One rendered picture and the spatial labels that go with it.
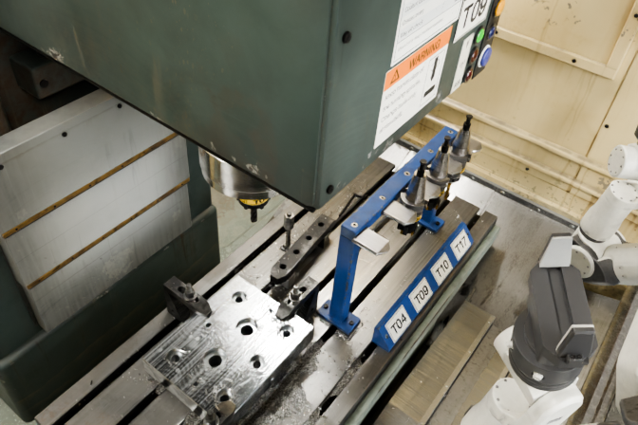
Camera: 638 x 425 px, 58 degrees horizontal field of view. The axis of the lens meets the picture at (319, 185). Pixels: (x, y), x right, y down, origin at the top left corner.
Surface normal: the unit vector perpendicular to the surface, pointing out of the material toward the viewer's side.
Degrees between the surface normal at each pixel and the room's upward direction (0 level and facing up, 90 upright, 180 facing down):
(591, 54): 90
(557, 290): 16
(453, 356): 7
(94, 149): 90
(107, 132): 90
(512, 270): 24
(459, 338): 7
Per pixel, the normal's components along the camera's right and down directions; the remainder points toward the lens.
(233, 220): 0.07, -0.74
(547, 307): -0.16, -0.62
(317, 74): -0.25, 0.64
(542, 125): -0.60, 0.51
